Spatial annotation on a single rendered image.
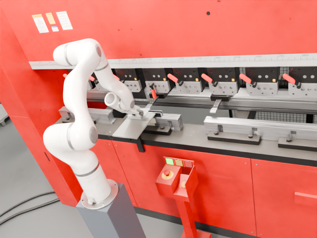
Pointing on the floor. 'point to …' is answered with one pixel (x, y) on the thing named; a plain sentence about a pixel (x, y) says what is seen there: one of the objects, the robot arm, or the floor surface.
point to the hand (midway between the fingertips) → (137, 113)
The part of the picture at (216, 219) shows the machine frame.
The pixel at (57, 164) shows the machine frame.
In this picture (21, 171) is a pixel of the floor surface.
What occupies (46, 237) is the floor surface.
